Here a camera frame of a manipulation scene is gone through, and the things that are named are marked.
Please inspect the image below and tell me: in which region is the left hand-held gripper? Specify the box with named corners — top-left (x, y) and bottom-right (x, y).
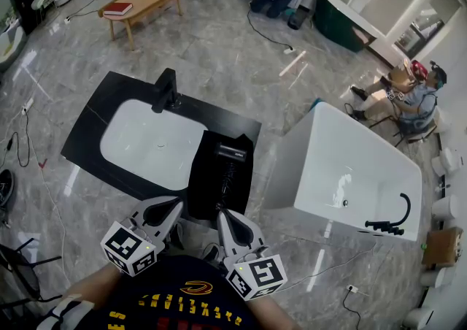
top-left (100, 196), bottom-right (184, 277)

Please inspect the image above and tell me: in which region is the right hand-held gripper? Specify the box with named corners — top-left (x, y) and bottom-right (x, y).
top-left (216, 210), bottom-right (288, 302)

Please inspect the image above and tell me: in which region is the black cloth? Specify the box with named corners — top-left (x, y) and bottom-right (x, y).
top-left (188, 130), bottom-right (255, 222)

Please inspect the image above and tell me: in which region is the black hair dryer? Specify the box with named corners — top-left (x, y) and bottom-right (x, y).
top-left (213, 141), bottom-right (249, 212)

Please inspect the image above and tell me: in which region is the person's left forearm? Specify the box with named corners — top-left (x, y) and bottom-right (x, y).
top-left (67, 262), bottom-right (123, 310)

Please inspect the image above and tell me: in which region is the person's right forearm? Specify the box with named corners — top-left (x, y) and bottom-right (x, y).
top-left (247, 295), bottom-right (304, 330)

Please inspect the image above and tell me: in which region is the red bag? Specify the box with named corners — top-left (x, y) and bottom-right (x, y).
top-left (411, 59), bottom-right (428, 80)

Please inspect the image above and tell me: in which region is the person's left shoe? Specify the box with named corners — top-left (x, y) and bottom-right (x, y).
top-left (168, 221), bottom-right (186, 250)

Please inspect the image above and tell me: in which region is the person's shoe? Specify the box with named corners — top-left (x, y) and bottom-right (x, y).
top-left (168, 221), bottom-right (186, 250)
top-left (201, 242), bottom-right (223, 263)

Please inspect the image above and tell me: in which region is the person's right shoe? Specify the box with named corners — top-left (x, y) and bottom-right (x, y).
top-left (201, 242), bottom-right (223, 263)

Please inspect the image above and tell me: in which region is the white sink basin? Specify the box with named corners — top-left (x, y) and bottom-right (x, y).
top-left (99, 98), bottom-right (209, 192)

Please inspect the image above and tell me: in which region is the person's dark jersey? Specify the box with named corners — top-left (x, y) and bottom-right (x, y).
top-left (36, 255), bottom-right (263, 330)

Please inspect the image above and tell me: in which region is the black vanity cabinet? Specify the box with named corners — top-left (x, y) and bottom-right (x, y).
top-left (60, 70), bottom-right (263, 223)

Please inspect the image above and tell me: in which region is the white bathtub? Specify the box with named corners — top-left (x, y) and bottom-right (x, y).
top-left (263, 101), bottom-right (423, 242)

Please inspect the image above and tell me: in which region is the black sink faucet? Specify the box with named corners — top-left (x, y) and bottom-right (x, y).
top-left (151, 67), bottom-right (182, 114)

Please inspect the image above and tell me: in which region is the black mesh chair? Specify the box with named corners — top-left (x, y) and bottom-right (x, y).
top-left (0, 237), bottom-right (63, 310)

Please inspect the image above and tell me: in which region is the black bathtub faucet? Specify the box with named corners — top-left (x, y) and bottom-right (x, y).
top-left (364, 192), bottom-right (412, 237)

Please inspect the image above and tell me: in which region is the black backpack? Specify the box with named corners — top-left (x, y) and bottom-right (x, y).
top-left (0, 169), bottom-right (15, 209)

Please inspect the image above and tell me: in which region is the pale tube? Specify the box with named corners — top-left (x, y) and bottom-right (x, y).
top-left (279, 50), bottom-right (307, 77)

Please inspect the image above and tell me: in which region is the white ceramic fixture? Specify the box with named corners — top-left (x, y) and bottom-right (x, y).
top-left (403, 306), bottom-right (435, 329)
top-left (419, 266), bottom-right (457, 288)
top-left (432, 193), bottom-right (459, 220)
top-left (431, 147), bottom-right (463, 176)

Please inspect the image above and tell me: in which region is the large cardboard box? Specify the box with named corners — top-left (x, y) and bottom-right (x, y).
top-left (422, 226), bottom-right (464, 269)

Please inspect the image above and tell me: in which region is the wooden chair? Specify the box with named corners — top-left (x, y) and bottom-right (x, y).
top-left (368, 112), bottom-right (439, 147)

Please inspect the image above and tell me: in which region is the red book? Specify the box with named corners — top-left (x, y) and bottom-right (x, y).
top-left (103, 2), bottom-right (134, 17)

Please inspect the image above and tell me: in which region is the white round tub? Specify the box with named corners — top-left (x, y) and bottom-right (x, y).
top-left (0, 21), bottom-right (28, 72)

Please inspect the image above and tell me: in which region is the black waste bin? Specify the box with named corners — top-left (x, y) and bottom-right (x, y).
top-left (287, 5), bottom-right (311, 31)

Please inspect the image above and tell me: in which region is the black adapter cable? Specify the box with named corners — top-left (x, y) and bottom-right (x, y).
top-left (4, 112), bottom-right (31, 168)

